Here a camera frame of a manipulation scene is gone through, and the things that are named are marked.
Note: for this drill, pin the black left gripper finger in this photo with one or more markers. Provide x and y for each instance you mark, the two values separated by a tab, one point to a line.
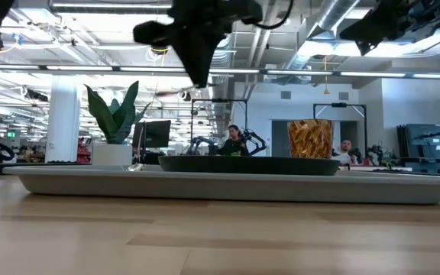
208	53
189	53

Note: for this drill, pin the shiny metal spoon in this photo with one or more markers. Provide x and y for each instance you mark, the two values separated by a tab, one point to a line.
136	167

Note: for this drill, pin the silver ribbed ceiling duct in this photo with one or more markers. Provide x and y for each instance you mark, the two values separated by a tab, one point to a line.
224	99

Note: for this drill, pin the grey equipment cabinet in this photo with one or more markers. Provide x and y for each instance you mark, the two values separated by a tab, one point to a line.
420	147

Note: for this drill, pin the grey door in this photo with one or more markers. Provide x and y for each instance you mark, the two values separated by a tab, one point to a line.
280	139

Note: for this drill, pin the amber patterned glass cup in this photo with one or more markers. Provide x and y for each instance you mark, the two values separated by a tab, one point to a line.
310	139

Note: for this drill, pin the black station frame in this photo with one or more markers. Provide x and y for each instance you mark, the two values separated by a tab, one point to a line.
220	100
339	105

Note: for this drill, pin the white planter box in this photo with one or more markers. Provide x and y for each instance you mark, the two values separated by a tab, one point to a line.
112	154

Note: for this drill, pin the green snake plant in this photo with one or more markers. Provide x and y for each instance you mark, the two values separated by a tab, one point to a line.
118	118

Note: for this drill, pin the black computer monitor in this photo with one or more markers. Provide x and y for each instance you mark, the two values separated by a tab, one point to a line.
154	134

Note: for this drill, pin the long ceiling light strip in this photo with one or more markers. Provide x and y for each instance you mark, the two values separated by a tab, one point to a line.
78	68

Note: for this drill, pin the black round plate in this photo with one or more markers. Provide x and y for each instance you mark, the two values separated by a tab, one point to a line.
248	166

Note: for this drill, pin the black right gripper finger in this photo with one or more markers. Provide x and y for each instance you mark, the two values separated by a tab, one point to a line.
365	26
373	38

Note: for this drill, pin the silver spiral air duct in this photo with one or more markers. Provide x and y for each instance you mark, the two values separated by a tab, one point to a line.
330	15

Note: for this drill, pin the grey rectangular tray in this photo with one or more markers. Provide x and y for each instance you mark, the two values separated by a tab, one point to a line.
220	189

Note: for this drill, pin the white round column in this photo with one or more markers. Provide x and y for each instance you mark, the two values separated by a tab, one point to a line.
63	118

